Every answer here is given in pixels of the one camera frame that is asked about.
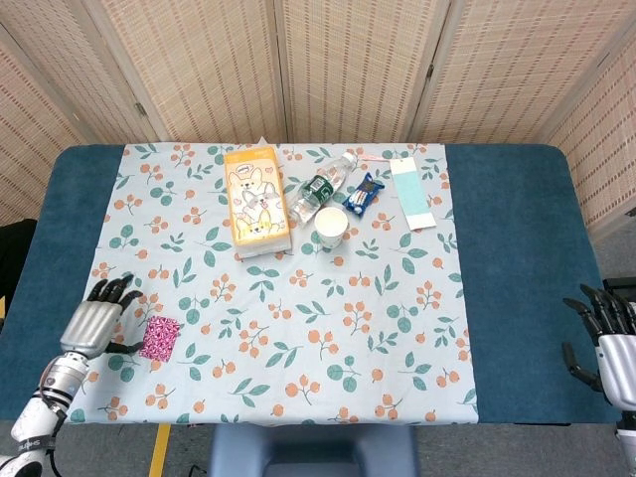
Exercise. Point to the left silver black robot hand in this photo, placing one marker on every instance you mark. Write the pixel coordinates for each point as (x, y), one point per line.
(92, 325)

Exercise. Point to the woven folding screen panel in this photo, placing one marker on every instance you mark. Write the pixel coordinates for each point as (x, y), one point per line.
(606, 149)
(208, 64)
(74, 64)
(30, 139)
(358, 64)
(522, 64)

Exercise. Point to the corgi print tissue pack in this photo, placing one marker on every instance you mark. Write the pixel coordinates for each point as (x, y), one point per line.
(253, 199)

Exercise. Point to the magenta patterned packet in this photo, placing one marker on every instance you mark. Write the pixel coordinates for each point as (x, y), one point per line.
(160, 338)

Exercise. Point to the yellow floor tape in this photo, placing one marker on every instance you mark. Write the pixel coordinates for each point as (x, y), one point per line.
(160, 447)

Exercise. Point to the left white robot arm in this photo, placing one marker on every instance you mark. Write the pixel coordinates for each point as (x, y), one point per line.
(35, 417)

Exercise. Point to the clear plastic water bottle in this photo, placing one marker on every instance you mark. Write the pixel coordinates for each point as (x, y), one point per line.
(318, 191)

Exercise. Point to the white light blue paper card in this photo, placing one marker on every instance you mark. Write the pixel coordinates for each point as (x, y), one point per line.
(412, 194)

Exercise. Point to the white paper cup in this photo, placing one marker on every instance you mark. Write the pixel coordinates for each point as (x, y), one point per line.
(330, 223)

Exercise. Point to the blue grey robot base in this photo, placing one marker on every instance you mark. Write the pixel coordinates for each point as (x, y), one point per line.
(313, 447)

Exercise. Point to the floral berry leaf tablecloth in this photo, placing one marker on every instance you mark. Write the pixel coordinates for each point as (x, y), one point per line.
(298, 323)

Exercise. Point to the blue snack packet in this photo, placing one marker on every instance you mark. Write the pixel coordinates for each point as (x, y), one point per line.
(363, 194)

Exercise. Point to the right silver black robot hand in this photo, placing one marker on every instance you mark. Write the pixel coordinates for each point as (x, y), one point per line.
(618, 358)

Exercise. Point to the teal table cover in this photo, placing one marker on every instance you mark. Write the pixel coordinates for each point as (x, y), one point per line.
(522, 248)

